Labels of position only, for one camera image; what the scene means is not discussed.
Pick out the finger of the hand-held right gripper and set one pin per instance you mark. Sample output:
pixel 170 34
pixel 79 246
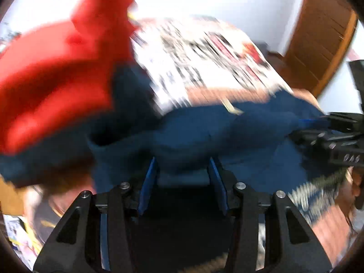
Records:
pixel 307 138
pixel 314 121

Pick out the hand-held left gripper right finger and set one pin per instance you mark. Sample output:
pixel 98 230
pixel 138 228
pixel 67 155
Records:
pixel 217 189

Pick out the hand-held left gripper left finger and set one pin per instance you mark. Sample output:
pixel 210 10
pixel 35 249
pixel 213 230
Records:
pixel 146 189

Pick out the navy patterned hoodie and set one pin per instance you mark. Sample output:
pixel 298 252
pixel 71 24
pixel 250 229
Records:
pixel 199 136

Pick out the wooden door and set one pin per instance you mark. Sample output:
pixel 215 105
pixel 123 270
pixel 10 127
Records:
pixel 318 31

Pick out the dark navy garment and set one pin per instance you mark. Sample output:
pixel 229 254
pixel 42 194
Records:
pixel 42 167

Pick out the printed newspaper-style blanket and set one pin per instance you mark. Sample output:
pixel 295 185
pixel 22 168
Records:
pixel 199 59

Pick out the colourful printed paper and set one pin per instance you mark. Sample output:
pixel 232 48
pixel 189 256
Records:
pixel 21 236

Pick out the red garment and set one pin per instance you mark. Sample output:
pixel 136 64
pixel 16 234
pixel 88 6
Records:
pixel 57 76

